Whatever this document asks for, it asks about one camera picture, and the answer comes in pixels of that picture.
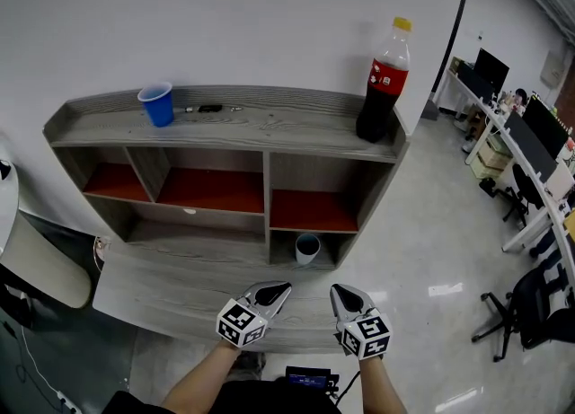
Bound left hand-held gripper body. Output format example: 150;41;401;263
215;280;293;350

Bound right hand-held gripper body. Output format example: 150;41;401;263
329;283;393;362

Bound pale grey cup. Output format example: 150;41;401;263
295;233;323;267

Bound grey wooden shelf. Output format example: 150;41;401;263
43;84;411;272

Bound blue plastic cup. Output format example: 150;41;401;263
137;81;175;128

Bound person's right forearm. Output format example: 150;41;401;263
357;353;409;414

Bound person's left forearm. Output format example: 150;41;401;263
160;338;244;414

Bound person's grey shoe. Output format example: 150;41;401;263
227;350;267;383

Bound black device with screen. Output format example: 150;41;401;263
284;365;341;398

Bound person's black clothing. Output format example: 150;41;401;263
102;378;343;414

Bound black mesh office chair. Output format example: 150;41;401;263
470;262;575;363

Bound white power strip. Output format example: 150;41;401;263
57;390;90;414

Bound beige cylindrical bin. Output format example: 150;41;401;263
0;208;93;310

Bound stacked storage crates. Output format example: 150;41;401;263
475;135;514;181

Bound long white office desk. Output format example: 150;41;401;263
441;66;575;279

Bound cola bottle with yellow cap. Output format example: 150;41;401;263
355;16;414;145

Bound dark grey desk partition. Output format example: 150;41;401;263
502;110;559;183

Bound white rounded machine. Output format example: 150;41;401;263
0;133;22;261

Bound black computer monitor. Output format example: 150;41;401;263
520;93;571;161
473;47;511;91

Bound black cable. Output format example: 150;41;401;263
334;370;363;401

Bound white cable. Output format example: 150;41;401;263
16;324;68;404

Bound grey wall box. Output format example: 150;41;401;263
538;48;565;88

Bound black vertical wall strip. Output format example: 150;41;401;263
429;0;475;95

